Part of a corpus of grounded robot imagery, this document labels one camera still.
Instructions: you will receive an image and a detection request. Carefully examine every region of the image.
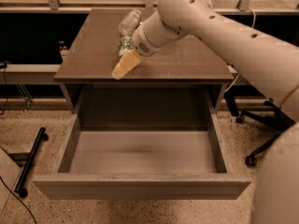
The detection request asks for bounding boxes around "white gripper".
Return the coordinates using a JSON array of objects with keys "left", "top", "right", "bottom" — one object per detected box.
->
[{"left": 112, "top": 12, "right": 187, "bottom": 79}]

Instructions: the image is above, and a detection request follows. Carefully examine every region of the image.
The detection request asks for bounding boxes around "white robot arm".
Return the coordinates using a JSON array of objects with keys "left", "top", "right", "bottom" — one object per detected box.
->
[{"left": 112, "top": 0, "right": 299, "bottom": 224}]

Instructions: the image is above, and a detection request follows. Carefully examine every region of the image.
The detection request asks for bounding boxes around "open grey top drawer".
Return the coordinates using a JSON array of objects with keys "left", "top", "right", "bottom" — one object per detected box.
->
[{"left": 34, "top": 88, "right": 250, "bottom": 200}]

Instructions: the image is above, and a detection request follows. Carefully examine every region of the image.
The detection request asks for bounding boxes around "clear plastic bottle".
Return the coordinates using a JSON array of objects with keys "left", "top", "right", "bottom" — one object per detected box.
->
[{"left": 119, "top": 9, "right": 141, "bottom": 36}]

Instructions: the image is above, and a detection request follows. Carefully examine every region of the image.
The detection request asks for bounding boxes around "grey cabinet body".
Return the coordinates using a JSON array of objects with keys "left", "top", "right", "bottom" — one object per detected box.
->
[{"left": 54, "top": 9, "right": 233, "bottom": 105}]

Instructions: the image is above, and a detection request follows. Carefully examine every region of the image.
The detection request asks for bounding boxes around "black office chair base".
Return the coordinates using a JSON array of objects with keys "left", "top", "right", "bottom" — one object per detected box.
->
[{"left": 223, "top": 91, "right": 295, "bottom": 168}]

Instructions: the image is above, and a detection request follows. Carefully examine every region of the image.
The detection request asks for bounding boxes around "black wheeled stand leg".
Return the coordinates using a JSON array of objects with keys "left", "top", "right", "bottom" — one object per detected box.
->
[{"left": 14, "top": 127, "right": 49, "bottom": 198}]

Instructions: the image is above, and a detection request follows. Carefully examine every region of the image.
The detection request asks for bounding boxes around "white cable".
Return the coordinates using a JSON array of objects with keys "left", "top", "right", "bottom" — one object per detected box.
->
[{"left": 223, "top": 7, "right": 256, "bottom": 93}]

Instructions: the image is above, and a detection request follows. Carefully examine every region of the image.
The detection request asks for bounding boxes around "black floor cable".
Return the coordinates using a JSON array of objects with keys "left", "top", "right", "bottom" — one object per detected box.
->
[{"left": 0, "top": 175, "right": 37, "bottom": 224}]

